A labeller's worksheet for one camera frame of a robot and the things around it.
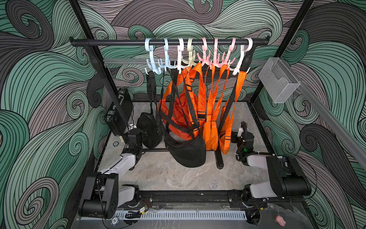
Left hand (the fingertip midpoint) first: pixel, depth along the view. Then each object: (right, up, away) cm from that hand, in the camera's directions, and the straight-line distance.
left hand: (134, 129), depth 87 cm
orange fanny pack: (+53, +10, -16) cm, 56 cm away
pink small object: (+76, -41, -22) cm, 89 cm away
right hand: (+66, -1, +4) cm, 66 cm away
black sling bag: (+33, -11, -13) cm, 38 cm away
